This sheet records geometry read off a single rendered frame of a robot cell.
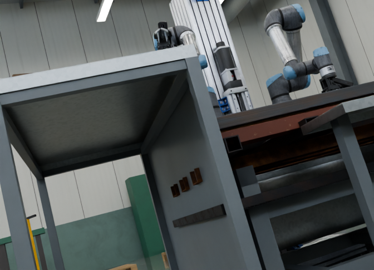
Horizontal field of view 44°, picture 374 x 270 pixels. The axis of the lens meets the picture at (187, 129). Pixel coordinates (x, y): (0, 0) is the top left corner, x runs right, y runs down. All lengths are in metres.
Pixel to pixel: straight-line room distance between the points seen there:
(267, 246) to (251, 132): 0.37
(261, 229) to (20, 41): 11.71
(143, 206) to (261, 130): 9.92
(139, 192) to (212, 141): 10.15
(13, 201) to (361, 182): 0.96
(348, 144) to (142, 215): 10.10
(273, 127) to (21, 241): 0.86
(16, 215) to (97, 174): 10.72
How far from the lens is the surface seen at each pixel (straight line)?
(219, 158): 1.30
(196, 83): 1.35
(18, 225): 1.24
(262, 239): 1.52
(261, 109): 1.58
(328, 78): 2.47
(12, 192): 1.25
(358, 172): 1.44
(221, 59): 2.92
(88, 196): 11.82
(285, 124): 1.60
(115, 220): 11.87
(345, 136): 1.44
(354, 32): 12.11
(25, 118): 1.70
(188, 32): 2.74
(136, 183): 11.44
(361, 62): 12.03
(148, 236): 11.37
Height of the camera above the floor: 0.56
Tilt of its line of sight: 11 degrees up
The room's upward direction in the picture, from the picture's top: 16 degrees counter-clockwise
